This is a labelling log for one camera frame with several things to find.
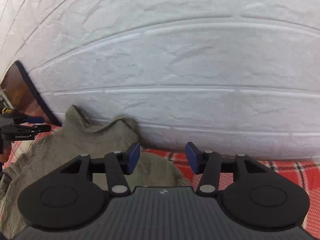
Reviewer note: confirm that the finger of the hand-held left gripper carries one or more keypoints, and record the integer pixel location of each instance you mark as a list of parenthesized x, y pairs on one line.
[(35, 120), (41, 128)]

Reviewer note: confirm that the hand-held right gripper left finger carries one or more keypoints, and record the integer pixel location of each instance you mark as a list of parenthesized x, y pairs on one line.
[(132, 158)]

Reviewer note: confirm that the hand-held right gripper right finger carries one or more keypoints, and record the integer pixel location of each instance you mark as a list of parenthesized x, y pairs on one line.
[(193, 158)]

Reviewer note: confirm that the olive striped shirt checked lining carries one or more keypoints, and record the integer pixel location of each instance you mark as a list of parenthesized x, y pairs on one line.
[(100, 140)]

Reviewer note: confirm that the person's left hand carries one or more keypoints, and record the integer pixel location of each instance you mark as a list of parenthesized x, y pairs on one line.
[(3, 158)]

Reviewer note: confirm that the brown panel gold ornament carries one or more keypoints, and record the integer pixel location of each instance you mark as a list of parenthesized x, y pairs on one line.
[(15, 90)]

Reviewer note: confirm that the red green plaid bed sheet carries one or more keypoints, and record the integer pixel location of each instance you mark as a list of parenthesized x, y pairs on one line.
[(275, 175)]

